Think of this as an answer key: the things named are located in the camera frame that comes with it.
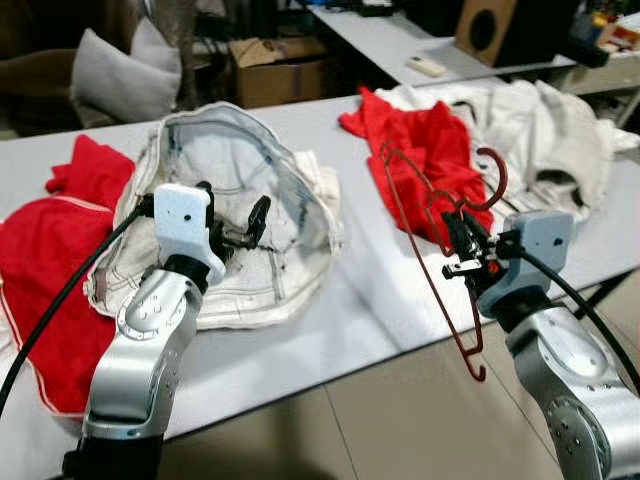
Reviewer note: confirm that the white shorts dark stitching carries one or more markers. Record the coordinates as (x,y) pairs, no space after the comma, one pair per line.
(280,260)

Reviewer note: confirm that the bright red shirt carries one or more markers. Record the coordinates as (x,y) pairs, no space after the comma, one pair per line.
(420,150)

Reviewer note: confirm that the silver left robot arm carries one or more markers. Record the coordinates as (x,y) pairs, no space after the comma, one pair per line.
(140,350)

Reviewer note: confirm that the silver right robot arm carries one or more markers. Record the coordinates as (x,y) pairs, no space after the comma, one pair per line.
(570,380)

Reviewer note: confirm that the cream denim garment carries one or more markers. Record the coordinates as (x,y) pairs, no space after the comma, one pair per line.
(540,140)

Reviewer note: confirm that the open brown cardboard box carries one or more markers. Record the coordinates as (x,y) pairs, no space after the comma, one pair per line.
(280,85)

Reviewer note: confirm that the large grey pillow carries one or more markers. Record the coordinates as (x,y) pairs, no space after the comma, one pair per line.
(120,85)

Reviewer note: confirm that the grey textured pole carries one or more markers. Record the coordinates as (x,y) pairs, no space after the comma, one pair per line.
(182,50)

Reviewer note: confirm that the small grey pillow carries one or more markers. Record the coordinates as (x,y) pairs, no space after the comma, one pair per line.
(160,45)

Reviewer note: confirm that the red shorts white stripe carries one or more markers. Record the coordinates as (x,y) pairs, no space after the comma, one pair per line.
(50,260)

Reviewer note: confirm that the white remote control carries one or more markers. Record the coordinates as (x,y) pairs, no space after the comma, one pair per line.
(426,67)

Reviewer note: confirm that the long white desk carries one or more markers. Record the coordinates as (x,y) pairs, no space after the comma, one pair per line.
(400,40)

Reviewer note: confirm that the brown armchair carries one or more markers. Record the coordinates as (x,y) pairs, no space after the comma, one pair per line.
(30,90)

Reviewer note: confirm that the wooden loudspeaker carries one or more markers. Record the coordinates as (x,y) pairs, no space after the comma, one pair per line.
(510,12)

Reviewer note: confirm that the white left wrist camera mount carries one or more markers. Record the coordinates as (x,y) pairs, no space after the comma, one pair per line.
(185,225)

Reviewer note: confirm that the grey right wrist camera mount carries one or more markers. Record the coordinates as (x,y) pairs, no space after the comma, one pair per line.
(540,240)

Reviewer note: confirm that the white table black frame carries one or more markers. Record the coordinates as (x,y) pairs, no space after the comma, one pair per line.
(380,300)

